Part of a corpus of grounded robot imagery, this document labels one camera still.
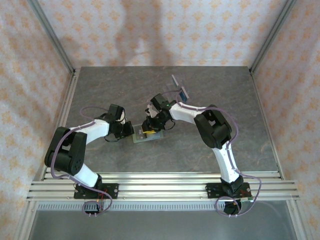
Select blue credit card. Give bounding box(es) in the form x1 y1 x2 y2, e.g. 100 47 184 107
178 85 190 103

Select green leather card holder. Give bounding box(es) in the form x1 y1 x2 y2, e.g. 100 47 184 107
132 123 165 145

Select aluminium corner post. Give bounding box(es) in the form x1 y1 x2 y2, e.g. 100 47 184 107
26 0 77 74
249 0 298 75

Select small green circuit board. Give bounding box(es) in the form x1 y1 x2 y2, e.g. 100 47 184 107
239 196 255 210

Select thin black left camera cable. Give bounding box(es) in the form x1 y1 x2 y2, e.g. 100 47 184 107
104 133 121 143

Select slotted grey cable duct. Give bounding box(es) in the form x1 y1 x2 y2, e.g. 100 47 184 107
34 201 292 211

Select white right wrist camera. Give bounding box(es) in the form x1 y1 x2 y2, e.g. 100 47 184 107
145 101 156 118

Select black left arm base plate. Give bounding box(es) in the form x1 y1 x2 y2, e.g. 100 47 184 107
73 183 119 200

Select grey credit card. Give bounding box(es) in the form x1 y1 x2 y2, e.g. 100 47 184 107
134 127 150 142

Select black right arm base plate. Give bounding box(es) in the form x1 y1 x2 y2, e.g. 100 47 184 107
205 182 252 200

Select grey metal lower panel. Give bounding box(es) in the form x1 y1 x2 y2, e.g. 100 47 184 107
17 209 305 240

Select aluminium mounting rail frame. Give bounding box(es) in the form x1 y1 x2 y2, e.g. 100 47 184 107
26 171 300 202

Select thin black right camera cable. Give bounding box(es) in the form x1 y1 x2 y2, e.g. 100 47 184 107
163 119 176 131

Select thin black camera cable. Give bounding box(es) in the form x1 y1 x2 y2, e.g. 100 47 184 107
104 133 121 143
163 119 176 131

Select aluminium table side rail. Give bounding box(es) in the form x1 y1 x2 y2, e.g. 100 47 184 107
39 67 81 181
249 68 286 181

